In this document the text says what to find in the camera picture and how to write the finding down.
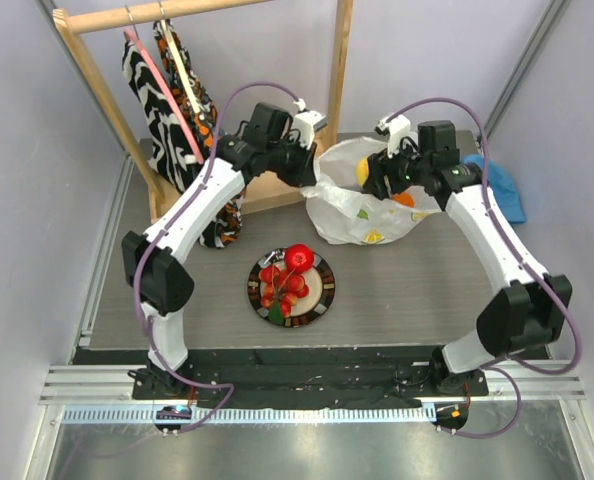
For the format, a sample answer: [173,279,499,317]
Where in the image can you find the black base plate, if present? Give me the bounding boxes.
[71,344,548,401]

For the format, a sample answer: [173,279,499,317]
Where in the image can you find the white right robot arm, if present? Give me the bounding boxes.
[357,115,572,395]

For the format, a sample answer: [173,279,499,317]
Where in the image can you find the wooden clothes rack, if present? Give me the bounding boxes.
[52,1,353,222]

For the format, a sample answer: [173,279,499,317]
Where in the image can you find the fake red apple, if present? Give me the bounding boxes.
[284,244,314,274]

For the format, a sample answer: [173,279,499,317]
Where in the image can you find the perforated metal rail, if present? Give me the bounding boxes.
[62,403,436,425]

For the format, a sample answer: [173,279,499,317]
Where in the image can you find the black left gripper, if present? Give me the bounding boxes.
[267,134,318,190]

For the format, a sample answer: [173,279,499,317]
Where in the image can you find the fake yellow lemon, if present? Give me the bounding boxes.
[355,157,370,186]

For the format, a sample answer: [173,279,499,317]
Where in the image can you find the black white zebra garment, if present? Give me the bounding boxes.
[122,39,201,193]

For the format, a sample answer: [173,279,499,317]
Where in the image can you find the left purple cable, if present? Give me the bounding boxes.
[132,82,308,434]

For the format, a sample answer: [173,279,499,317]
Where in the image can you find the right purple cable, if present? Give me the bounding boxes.
[379,97,584,439]

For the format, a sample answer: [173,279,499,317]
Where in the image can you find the white plastic bag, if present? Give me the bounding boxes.
[300,137,440,245]

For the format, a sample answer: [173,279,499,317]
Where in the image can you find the fake orange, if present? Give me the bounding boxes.
[392,192,415,208]

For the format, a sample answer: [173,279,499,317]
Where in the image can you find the blue bucket hat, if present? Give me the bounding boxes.
[488,161,527,225]

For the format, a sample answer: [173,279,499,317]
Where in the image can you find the cream hanger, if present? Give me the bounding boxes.
[160,20,202,115]

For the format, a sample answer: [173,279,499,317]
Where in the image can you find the orange black patterned garment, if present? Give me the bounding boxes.
[153,20,246,249]

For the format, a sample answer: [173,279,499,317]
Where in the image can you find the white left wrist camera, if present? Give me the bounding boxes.
[292,98,328,150]

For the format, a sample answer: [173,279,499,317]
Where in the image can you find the pink hanger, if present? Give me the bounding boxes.
[123,29,204,165]

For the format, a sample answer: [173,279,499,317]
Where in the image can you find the patterned round plate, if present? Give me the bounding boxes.
[246,243,336,328]

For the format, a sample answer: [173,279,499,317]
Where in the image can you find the aluminium corner frame post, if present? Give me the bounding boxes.
[485,0,571,137]

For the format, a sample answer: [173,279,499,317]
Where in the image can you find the fake red cherry bunch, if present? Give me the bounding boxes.
[259,265,310,326]

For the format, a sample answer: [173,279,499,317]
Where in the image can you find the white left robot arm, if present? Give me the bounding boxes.
[121,103,327,399]

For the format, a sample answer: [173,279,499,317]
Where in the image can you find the purple cable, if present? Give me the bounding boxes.
[132,82,308,434]
[379,97,584,439]

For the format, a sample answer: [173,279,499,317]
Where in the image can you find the left aluminium frame post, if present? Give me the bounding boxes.
[36,0,133,156]

